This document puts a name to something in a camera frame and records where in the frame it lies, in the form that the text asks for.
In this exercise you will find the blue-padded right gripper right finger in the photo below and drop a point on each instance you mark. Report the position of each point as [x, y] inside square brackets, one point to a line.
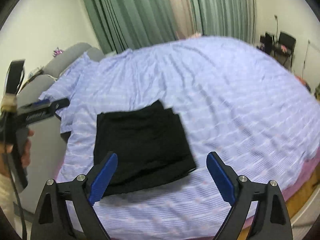
[224, 177]

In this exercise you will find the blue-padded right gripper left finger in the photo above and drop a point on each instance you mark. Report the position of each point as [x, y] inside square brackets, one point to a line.
[100, 176]

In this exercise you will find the black pants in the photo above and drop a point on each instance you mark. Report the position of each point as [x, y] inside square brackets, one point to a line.
[151, 146]

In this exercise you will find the person's left hand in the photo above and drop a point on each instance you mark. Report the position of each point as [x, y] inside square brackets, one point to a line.
[25, 157]

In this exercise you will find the grey padded headboard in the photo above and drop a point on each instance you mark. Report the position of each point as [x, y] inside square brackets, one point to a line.
[47, 146]

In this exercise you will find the lilac floral bed sheet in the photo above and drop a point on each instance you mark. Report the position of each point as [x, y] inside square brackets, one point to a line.
[232, 99]

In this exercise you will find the black folding chair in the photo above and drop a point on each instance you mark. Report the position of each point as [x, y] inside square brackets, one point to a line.
[284, 48]

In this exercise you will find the green curtain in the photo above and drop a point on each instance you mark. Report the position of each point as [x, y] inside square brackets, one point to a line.
[131, 24]

